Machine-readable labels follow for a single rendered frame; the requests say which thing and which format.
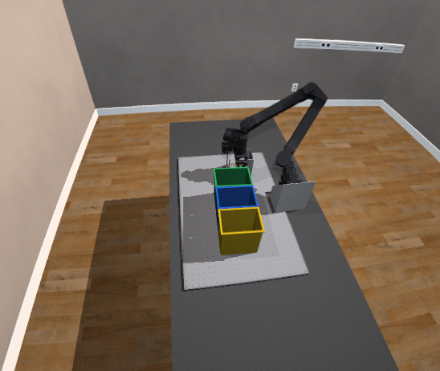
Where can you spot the green open bin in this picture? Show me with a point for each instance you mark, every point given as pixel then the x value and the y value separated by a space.
pixel 237 176

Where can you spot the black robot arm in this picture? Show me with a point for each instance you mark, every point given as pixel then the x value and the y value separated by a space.
pixel 283 157

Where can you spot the yellow open-top bin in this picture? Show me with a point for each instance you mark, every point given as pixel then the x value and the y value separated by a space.
pixel 242 223

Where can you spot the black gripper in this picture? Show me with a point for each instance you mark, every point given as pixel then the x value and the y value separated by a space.
pixel 244 155

